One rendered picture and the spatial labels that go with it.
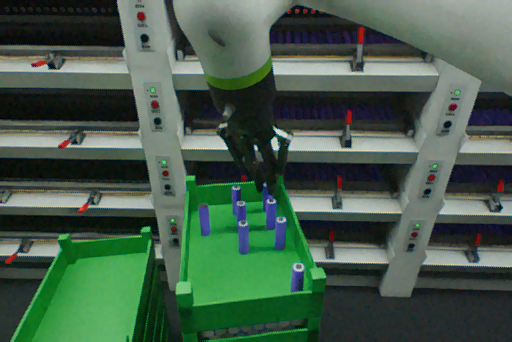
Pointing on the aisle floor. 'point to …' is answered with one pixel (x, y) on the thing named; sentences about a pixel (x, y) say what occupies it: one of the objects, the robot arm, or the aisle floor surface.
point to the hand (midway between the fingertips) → (264, 178)
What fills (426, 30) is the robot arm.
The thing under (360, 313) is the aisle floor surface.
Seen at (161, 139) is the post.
